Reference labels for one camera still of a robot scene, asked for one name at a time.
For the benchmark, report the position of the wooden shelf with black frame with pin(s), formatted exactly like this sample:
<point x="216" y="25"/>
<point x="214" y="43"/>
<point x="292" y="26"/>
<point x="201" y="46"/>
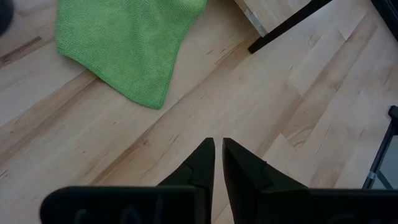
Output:
<point x="273" y="12"/>

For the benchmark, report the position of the green microfibre cloth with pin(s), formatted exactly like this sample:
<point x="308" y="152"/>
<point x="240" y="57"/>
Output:
<point x="124" y="43"/>

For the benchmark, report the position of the black aluminium table frame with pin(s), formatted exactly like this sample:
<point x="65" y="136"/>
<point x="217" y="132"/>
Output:
<point x="380" y="155"/>

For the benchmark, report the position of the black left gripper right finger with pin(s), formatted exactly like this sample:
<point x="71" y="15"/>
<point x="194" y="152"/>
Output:
<point x="245" y="174"/>

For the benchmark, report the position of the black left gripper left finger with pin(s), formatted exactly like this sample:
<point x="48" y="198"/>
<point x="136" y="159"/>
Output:
<point x="199" y="168"/>

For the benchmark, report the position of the black mug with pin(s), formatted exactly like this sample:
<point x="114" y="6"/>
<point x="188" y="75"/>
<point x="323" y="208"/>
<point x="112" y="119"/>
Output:
<point x="4" y="15"/>

